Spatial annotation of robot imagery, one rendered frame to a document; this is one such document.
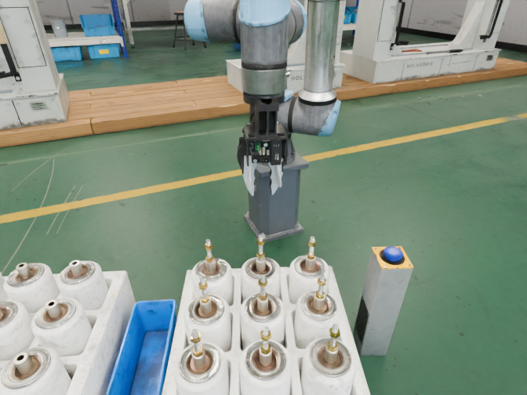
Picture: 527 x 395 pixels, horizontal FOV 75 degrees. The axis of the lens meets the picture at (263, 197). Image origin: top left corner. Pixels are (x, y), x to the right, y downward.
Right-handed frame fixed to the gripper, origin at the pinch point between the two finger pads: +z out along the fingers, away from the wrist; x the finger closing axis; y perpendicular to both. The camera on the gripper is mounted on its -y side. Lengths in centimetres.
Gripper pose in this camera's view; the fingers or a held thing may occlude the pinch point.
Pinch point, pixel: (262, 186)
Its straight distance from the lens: 70.9
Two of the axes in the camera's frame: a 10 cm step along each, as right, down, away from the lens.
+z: -0.1, 8.5, 5.3
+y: 1.2, 5.3, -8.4
